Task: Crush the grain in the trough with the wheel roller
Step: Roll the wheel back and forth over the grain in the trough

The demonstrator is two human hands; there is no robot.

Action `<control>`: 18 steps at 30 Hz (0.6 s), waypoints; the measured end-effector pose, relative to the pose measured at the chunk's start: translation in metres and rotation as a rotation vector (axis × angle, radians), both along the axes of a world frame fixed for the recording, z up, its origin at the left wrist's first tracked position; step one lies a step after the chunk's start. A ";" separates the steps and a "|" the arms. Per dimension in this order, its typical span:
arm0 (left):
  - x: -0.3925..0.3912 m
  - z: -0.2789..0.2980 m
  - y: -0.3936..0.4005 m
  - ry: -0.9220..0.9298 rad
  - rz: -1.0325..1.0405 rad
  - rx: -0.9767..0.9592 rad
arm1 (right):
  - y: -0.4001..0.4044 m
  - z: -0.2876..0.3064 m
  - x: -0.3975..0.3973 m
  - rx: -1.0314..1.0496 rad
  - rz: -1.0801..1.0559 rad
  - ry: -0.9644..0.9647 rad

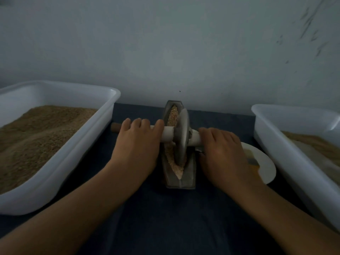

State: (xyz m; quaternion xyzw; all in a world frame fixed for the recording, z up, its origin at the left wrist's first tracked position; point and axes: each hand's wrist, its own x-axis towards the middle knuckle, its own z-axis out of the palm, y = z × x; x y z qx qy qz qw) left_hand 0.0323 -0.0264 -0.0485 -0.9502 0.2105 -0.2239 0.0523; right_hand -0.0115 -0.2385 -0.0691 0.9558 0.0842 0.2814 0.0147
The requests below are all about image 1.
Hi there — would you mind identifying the person's right hand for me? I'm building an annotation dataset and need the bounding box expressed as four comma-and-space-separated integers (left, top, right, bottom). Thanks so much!
198, 127, 260, 190

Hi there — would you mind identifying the white round plate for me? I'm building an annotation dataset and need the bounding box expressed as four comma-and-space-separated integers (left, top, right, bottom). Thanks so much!
242, 142, 277, 185

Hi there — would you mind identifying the boat-shaped metal grinding trough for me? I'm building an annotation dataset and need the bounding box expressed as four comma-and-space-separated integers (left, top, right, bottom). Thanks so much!
161, 100, 197, 189

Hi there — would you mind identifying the metal grinding wheel with handle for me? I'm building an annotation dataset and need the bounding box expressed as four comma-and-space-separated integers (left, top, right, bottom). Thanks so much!
111, 108, 203, 168

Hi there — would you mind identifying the person's left hand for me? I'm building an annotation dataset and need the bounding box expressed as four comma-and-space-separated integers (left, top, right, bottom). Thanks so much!
108, 118, 165, 181

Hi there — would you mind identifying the white plastic tub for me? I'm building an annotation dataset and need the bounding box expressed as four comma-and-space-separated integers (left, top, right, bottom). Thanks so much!
251, 104, 340, 232
0, 80, 121, 216

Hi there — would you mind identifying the dark blue table cloth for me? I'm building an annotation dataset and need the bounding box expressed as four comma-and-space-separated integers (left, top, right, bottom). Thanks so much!
0, 103, 314, 255

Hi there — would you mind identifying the person's left forearm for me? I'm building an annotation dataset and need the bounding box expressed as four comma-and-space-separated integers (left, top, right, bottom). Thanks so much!
0, 167, 140, 255

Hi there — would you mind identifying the white plastic scoop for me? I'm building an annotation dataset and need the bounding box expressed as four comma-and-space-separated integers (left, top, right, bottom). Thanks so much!
292, 141, 340, 186

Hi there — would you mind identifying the orange-handled paint brush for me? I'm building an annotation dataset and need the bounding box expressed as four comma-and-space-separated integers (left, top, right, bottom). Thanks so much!
244, 150, 261, 172

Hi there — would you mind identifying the large brown grain heap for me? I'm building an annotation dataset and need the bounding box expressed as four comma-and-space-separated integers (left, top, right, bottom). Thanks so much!
0, 106, 97, 194
282, 131, 340, 167

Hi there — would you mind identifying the person's right forearm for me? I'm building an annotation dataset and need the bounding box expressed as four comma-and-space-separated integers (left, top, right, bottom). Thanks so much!
233, 177, 340, 255

